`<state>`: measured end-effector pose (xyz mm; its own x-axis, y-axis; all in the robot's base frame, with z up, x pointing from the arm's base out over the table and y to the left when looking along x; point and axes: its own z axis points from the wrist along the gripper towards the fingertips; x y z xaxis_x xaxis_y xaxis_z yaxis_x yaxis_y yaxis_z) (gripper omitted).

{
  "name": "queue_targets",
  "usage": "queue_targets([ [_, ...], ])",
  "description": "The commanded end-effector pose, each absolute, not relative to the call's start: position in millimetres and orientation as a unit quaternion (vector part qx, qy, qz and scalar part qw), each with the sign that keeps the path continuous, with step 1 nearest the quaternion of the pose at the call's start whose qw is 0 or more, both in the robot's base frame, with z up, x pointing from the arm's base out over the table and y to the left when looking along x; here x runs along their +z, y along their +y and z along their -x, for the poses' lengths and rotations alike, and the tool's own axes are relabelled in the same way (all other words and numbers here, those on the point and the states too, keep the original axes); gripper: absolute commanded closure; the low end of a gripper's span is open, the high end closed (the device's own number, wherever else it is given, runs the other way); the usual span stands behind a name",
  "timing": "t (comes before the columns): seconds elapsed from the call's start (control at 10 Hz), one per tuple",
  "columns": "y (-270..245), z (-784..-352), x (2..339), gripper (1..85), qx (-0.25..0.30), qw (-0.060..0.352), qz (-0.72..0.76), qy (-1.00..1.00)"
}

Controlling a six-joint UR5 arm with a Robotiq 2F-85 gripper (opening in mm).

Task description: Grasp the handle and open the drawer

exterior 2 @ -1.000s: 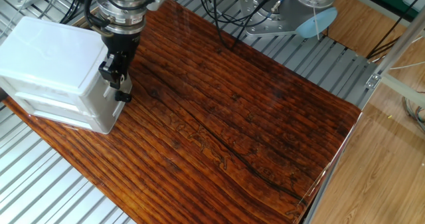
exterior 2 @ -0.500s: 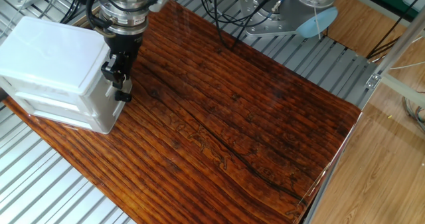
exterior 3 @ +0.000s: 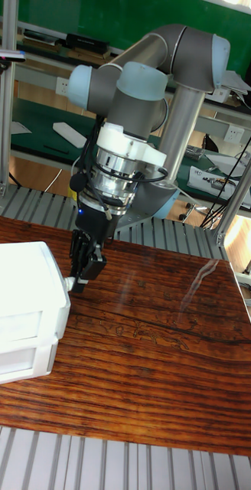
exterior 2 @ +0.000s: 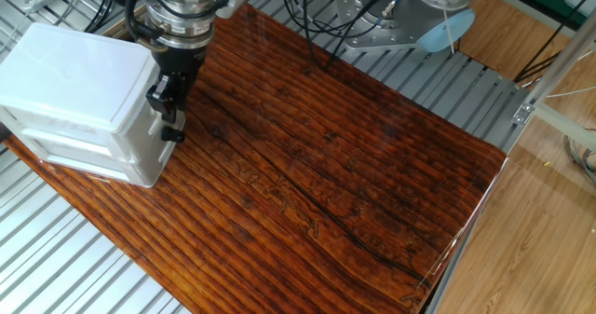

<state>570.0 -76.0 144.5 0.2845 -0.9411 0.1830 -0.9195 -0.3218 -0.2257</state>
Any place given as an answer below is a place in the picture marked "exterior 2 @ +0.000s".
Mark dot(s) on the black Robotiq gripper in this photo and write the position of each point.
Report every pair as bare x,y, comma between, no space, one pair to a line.
181,62

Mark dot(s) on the silver grey UR5 robot arm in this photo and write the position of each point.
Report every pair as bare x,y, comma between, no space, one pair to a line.
179,6

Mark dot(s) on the black drawer knob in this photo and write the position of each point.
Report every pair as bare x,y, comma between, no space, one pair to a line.
172,134

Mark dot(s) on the white drawer with black knob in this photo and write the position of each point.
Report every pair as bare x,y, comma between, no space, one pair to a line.
150,169

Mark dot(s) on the white plastic drawer cabinet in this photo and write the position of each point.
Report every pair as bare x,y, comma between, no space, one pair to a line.
74,72

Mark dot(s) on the wood grain table board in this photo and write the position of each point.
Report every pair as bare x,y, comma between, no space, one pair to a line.
326,174

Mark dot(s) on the white zip tie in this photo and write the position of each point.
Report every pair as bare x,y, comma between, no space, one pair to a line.
448,30

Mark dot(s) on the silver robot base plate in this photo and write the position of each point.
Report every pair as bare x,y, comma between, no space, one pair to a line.
372,39

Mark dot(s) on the silver corner bracket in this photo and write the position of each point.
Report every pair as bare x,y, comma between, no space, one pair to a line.
523,113

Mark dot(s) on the aluminium frame post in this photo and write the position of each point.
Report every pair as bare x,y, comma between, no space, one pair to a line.
563,58

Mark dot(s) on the aluminium frame crossbar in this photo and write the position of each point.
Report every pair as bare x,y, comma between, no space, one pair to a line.
565,125

